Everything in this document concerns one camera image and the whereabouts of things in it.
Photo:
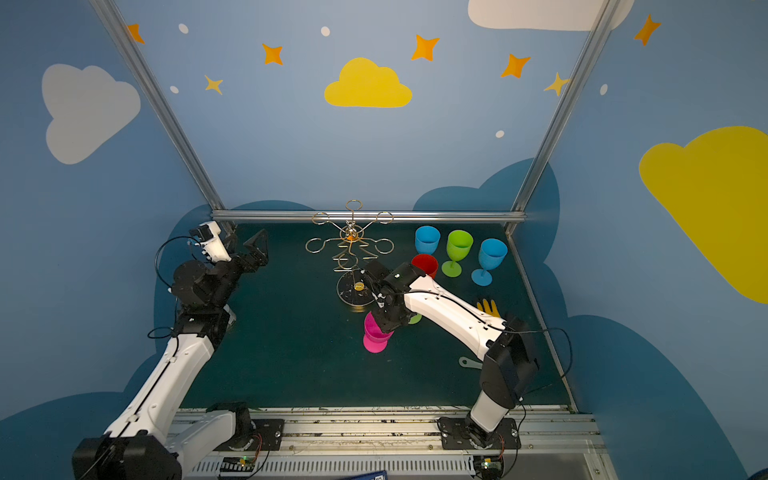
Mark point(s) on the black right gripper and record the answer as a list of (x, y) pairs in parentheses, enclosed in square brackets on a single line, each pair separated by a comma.
[(377, 282)]

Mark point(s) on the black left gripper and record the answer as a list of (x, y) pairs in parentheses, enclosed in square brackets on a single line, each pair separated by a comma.
[(248, 255)]

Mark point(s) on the pink wine glass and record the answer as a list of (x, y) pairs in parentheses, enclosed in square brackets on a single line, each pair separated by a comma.
[(374, 339)]

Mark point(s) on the red wine glass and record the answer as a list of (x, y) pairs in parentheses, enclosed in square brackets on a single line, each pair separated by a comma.
[(427, 263)]

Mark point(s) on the blue wine glass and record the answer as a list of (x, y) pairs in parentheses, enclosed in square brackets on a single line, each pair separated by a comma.
[(490, 256), (427, 240)]

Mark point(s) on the green wine glass front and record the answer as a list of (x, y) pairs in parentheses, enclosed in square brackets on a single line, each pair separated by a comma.
[(458, 246)]

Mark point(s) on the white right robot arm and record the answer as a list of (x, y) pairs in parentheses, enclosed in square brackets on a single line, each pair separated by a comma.
[(505, 346)]

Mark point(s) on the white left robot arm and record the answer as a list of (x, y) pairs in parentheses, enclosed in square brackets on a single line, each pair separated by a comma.
[(137, 444)]

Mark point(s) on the grey cleaning brush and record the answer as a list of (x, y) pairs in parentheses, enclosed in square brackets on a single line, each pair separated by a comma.
[(468, 363)]

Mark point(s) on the yellow black work glove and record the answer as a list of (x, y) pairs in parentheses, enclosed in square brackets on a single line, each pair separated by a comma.
[(488, 307)]

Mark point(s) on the gold wire glass rack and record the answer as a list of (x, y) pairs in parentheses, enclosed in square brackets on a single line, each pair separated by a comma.
[(354, 249)]

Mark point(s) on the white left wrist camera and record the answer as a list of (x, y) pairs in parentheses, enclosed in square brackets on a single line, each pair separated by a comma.
[(208, 236)]

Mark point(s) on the aluminium frame back rail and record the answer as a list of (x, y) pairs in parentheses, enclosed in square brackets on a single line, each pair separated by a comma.
[(298, 216)]

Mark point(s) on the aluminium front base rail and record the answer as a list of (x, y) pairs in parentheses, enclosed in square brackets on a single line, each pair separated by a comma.
[(534, 442)]

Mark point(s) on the aluminium frame left post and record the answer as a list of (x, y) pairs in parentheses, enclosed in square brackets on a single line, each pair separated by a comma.
[(114, 24)]

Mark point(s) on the aluminium frame post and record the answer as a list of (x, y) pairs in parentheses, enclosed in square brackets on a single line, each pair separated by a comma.
[(583, 68), (114, 24)]

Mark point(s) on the aluminium frame right post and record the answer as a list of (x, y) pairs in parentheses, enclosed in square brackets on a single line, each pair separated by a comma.
[(583, 68)]

